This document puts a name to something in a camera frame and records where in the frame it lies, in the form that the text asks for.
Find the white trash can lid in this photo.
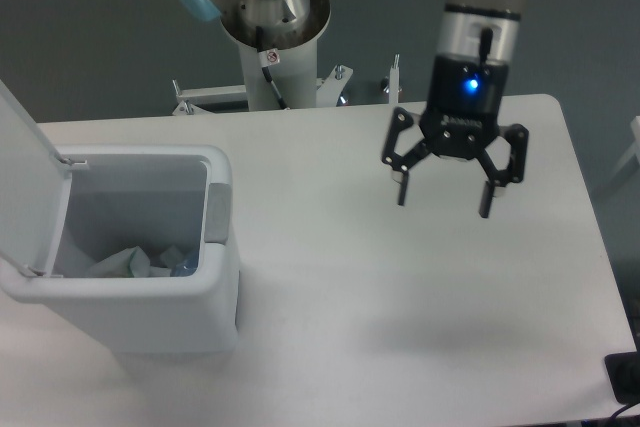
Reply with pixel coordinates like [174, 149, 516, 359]
[1, 85, 93, 278]

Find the clear plastic water bottle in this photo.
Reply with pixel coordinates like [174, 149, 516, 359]
[170, 249, 199, 277]

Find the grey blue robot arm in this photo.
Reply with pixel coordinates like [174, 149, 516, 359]
[179, 0, 528, 217]

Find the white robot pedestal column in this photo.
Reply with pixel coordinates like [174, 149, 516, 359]
[221, 0, 331, 111]

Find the white package in can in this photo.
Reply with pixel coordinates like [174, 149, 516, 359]
[159, 245, 185, 269]

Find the black device at table edge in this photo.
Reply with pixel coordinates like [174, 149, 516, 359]
[604, 352, 639, 404]

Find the white paper wrapper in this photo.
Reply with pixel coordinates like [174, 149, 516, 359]
[85, 247, 171, 278]

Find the white metal base frame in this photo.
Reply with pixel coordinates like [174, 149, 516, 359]
[172, 53, 402, 116]

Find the white trash can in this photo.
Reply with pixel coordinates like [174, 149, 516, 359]
[1, 146, 239, 353]

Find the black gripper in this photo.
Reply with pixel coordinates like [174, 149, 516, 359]
[380, 52, 530, 220]

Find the white furniture leg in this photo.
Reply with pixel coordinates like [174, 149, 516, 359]
[598, 116, 639, 197]

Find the black cable on pedestal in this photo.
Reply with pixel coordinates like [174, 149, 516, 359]
[255, 25, 291, 112]

